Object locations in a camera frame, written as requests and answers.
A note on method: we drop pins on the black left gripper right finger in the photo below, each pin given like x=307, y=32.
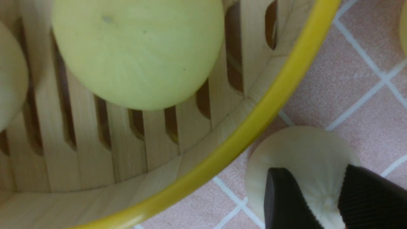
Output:
x=369, y=201

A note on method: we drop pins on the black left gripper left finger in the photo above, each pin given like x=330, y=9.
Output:
x=284, y=205

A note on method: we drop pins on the white bun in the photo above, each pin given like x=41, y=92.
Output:
x=316, y=158
x=14, y=77

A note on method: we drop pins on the yellow bun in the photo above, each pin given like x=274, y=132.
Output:
x=140, y=54

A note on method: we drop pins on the bamboo steamer tray yellow rim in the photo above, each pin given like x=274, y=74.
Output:
x=71, y=160

